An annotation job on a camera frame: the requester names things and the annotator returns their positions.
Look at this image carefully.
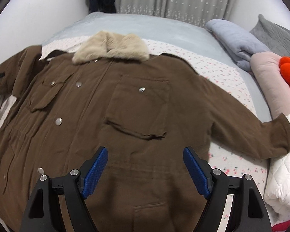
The cherry print bed sheet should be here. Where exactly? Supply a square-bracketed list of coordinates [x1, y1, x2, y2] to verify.
[0, 34, 269, 232]

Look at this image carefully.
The folded light blue blanket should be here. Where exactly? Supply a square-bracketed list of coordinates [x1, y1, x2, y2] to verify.
[205, 19, 270, 72]

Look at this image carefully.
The brown coat with fur collar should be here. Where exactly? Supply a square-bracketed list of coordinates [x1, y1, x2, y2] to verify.
[0, 32, 290, 231]

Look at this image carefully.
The white quilted comforter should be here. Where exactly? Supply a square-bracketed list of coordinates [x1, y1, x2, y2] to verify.
[263, 107, 290, 223]

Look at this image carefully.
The pink pillow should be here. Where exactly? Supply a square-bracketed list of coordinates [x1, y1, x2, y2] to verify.
[250, 52, 290, 118]

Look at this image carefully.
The light blue bed cover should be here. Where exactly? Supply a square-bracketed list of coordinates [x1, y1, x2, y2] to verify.
[42, 12, 271, 122]

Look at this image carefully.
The grey quilted headboard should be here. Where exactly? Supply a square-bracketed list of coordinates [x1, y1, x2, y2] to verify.
[250, 14, 290, 57]

